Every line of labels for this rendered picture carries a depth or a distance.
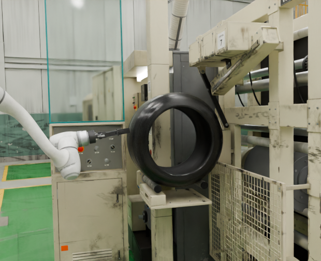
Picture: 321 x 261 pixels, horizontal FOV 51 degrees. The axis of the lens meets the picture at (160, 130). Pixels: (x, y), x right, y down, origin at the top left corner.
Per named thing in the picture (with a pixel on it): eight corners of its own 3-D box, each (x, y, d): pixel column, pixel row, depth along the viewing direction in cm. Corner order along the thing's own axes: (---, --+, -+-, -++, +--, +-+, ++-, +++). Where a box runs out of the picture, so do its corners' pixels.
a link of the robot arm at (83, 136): (76, 130, 191) (87, 129, 192) (79, 146, 192) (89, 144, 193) (76, 131, 182) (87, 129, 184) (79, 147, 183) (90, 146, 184)
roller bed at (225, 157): (201, 170, 247) (200, 129, 246) (219, 168, 251) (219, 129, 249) (211, 174, 228) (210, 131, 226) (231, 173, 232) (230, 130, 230)
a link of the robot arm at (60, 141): (77, 138, 194) (81, 156, 187) (49, 142, 191) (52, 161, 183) (75, 126, 186) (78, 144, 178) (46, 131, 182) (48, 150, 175)
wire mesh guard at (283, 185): (209, 254, 241) (207, 158, 237) (211, 254, 241) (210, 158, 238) (283, 333, 154) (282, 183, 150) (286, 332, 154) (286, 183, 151)
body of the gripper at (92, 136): (87, 131, 184) (103, 128, 186) (86, 130, 192) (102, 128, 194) (89, 144, 185) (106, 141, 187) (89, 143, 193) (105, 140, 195)
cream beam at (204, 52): (188, 67, 226) (187, 45, 226) (222, 67, 232) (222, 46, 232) (226, 50, 168) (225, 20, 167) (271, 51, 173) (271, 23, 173)
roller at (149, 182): (142, 181, 222) (142, 174, 222) (149, 180, 223) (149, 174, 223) (154, 193, 188) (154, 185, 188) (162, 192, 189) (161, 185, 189)
